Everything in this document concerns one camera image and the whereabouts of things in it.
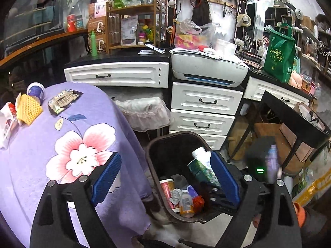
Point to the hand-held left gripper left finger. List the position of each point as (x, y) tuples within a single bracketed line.
[(106, 178)]

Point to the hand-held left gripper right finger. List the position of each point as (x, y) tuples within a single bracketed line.
[(225, 178)]

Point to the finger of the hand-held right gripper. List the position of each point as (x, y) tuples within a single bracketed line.
[(214, 195)]

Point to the red foam fruit net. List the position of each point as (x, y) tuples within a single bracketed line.
[(198, 202)]

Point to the purple packet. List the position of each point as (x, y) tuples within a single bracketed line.
[(192, 191)]

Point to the green white bottle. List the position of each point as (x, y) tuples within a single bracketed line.
[(203, 165)]

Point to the orange pill bottle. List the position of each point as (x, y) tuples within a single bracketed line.
[(186, 204)]

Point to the red patterned canister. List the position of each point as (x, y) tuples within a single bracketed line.
[(166, 190)]

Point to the dark brown trash bin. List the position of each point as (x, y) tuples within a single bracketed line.
[(168, 155)]

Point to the dark snack wrapper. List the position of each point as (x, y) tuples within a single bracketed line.
[(64, 100)]

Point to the yellow foam fruit net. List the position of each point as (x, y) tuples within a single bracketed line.
[(28, 108)]

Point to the blue yogurt cup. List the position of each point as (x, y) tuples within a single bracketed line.
[(36, 91)]

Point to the white plastic bag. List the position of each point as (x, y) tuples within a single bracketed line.
[(7, 124)]

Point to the yellowish sack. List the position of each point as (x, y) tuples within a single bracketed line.
[(238, 137)]

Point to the brown cardboard box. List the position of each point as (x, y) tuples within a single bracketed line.
[(292, 139)]

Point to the purple floral tablecloth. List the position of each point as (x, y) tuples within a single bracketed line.
[(77, 134)]

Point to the black chair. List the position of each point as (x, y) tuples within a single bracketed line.
[(289, 113)]

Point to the yellow printed bag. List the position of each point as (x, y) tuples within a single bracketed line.
[(313, 188)]

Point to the orange cloth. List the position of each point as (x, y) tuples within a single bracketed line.
[(300, 213)]

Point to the frilled stool cover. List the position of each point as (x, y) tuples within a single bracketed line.
[(144, 112)]

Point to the peach plush toy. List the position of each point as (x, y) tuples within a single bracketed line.
[(294, 80)]

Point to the long white drawer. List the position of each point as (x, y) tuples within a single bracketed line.
[(116, 73)]

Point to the green tote bag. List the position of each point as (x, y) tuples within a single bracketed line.
[(279, 56)]

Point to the white printer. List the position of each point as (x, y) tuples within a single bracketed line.
[(206, 67)]

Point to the brown printed box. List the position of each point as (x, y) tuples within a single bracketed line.
[(99, 45), (97, 25)]

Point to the white flat tube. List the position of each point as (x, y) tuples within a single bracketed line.
[(153, 48)]

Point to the clear plastic snack bag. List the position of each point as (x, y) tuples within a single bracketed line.
[(192, 36)]

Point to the white round disc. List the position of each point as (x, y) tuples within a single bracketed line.
[(244, 20)]

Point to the wooden counter shelf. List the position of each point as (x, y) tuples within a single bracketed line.
[(38, 46)]

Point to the black wig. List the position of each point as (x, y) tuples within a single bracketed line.
[(200, 14)]

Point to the wooden desktop rack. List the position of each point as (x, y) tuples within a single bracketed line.
[(132, 23)]

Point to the teal jar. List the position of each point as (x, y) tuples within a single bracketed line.
[(79, 22)]

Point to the red tin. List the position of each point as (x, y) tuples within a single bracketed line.
[(71, 22)]

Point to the pink box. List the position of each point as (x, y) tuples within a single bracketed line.
[(99, 9)]

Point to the glass display case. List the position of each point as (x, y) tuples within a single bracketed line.
[(33, 13)]

